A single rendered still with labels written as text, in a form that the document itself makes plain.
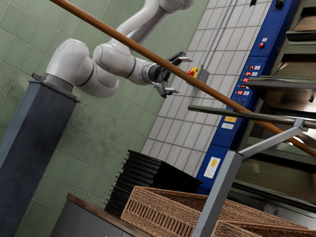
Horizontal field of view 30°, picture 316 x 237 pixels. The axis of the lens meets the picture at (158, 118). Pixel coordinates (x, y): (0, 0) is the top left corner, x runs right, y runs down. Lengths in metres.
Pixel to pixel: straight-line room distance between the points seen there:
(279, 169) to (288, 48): 0.65
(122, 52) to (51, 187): 1.18
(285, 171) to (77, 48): 1.14
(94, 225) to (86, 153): 0.93
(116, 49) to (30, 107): 0.57
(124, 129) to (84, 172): 0.35
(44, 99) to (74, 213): 0.55
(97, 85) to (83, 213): 0.67
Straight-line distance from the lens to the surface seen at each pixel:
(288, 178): 2.61
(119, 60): 2.46
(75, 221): 2.74
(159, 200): 2.34
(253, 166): 2.79
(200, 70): 3.36
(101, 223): 2.55
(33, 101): 2.81
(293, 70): 2.89
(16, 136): 2.80
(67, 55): 2.89
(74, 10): 2.08
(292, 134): 2.09
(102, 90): 3.02
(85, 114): 3.41
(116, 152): 3.53
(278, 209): 2.57
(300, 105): 2.74
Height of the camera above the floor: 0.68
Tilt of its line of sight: 8 degrees up
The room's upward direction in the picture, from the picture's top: 24 degrees clockwise
